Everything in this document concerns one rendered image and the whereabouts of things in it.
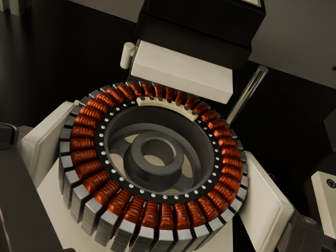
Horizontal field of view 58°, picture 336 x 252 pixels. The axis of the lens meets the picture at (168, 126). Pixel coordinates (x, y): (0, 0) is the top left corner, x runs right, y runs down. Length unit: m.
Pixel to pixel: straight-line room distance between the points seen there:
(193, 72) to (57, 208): 0.13
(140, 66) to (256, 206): 0.10
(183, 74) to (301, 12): 0.27
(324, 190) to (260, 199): 0.16
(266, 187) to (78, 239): 0.12
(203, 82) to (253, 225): 0.08
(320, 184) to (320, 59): 0.19
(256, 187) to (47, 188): 0.14
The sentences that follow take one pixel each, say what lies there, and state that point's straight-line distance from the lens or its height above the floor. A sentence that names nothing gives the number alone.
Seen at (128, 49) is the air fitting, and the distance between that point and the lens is 0.30.
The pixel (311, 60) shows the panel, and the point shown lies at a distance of 0.46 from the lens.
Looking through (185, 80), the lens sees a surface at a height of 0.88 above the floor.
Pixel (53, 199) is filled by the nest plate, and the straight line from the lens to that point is 0.23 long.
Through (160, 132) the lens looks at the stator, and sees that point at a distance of 0.19.
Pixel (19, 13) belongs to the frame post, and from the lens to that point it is 0.40.
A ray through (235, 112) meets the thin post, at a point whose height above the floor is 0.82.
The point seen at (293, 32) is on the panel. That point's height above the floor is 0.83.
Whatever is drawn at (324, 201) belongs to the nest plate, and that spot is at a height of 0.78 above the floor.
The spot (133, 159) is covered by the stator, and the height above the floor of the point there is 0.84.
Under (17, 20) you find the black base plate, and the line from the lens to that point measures 0.39.
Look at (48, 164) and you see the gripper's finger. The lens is 0.17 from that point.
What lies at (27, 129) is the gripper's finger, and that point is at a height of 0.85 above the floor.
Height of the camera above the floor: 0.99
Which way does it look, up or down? 46 degrees down
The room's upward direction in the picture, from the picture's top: 24 degrees clockwise
